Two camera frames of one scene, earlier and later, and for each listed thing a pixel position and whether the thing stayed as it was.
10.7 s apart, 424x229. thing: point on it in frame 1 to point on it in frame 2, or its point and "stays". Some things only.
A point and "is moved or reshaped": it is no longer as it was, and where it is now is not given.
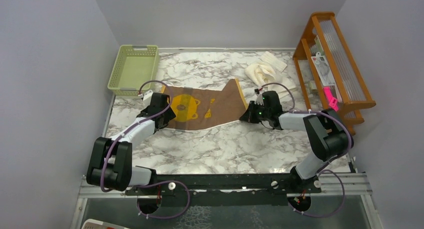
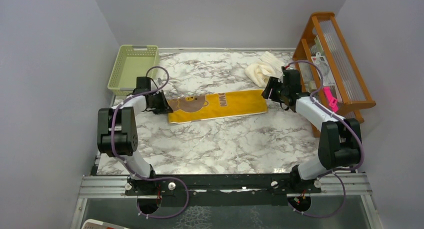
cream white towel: x=267 y=72 stays
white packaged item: x=325 y=74 stays
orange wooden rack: x=324 y=59 stays
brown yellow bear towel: x=198 y=109 is moved or reshaped
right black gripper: x=249 y=116 to x=273 y=83
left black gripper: x=169 y=115 to x=164 y=108
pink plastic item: x=333 y=101 stays
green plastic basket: x=134 y=64 stays
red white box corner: x=93 y=224 stays
